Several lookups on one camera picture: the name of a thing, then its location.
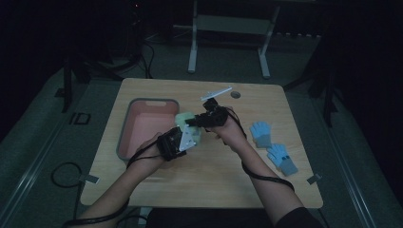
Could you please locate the black rectangular floor frame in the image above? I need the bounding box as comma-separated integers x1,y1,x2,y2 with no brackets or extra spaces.
68,111,92,126

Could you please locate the person's dark clothing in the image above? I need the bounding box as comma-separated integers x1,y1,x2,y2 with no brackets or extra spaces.
145,206,325,228

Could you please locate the pink plastic bin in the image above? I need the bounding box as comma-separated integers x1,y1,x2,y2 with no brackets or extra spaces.
116,98,181,163

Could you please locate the black floor cable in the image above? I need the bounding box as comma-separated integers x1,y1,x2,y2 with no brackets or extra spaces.
50,161,85,228

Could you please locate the green fuzzy glove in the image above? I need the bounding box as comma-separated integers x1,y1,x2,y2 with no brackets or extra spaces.
174,110,202,145

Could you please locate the person's right hand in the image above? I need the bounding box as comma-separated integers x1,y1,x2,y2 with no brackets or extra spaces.
205,107,248,150

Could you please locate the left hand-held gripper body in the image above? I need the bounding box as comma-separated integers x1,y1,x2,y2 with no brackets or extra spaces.
156,123,198,162

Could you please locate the white metal desk frame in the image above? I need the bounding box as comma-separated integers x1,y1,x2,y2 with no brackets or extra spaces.
187,0,281,80

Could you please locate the metal floor rail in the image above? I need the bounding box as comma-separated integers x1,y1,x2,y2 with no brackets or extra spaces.
0,118,75,224
324,124,379,228

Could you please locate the left hand-held gripper cable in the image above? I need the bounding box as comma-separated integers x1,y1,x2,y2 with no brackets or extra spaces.
61,139,161,228

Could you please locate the person's left hand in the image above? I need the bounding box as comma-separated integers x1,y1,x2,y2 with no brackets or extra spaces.
135,132,166,169

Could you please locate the grey tab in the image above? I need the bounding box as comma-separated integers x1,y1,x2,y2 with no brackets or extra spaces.
79,174,101,185
306,173,323,185

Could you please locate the blue and grey glove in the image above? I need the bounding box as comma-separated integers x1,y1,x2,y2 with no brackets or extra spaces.
266,142,299,177
249,121,273,149

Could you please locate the black tripod stand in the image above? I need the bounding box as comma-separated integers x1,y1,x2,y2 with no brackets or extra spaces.
283,28,341,128
55,0,156,114

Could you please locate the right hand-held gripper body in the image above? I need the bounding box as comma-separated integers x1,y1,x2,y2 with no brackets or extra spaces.
200,86,233,128

